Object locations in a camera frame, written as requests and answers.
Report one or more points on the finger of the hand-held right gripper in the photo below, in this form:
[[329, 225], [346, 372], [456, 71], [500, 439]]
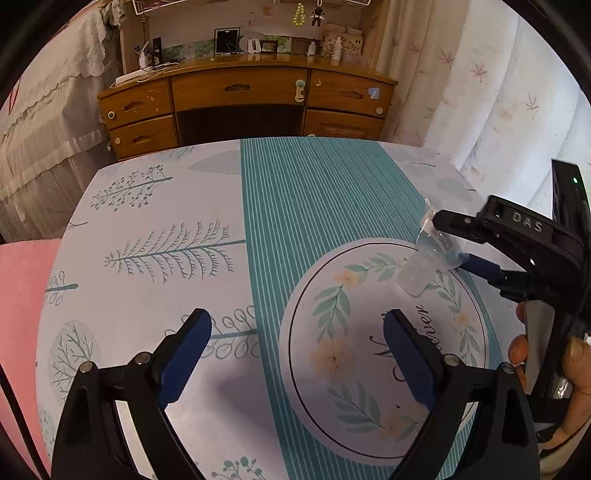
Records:
[[482, 267], [457, 224]]

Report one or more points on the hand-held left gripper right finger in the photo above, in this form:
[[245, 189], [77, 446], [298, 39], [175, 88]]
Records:
[[406, 360]]

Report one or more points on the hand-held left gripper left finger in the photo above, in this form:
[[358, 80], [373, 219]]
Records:
[[184, 360]]

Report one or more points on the person's right hand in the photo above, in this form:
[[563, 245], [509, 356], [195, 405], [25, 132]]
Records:
[[579, 364]]

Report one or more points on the white leaf print curtain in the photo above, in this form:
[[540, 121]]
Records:
[[485, 92]]

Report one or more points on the tree print tablecloth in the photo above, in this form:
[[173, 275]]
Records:
[[161, 221]]

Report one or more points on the blue sticker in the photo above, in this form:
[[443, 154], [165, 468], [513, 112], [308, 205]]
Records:
[[374, 93]]

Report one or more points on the pink blanket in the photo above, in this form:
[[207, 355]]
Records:
[[23, 300]]

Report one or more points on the green white child lock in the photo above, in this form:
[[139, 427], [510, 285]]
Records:
[[300, 90]]

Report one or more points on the beige fabric box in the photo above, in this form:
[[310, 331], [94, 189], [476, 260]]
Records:
[[353, 41]]

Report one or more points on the tall white bottle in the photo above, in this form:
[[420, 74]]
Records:
[[337, 50]]

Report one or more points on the small hanging doll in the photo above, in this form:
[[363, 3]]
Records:
[[317, 17]]

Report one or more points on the wooden desk with drawers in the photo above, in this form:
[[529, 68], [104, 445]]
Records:
[[240, 87]]

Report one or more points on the white ornament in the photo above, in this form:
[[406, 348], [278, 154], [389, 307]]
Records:
[[253, 44]]

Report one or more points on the cream lace cover cloth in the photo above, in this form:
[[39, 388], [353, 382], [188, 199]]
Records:
[[51, 115]]

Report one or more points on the red ribbon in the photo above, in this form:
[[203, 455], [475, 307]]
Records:
[[14, 99]]

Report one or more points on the wooden bookshelf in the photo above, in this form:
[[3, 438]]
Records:
[[184, 27]]

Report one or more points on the small brown photo frame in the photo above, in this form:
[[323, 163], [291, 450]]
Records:
[[269, 46]]

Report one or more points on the black photo frame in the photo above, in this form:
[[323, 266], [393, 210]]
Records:
[[227, 41]]

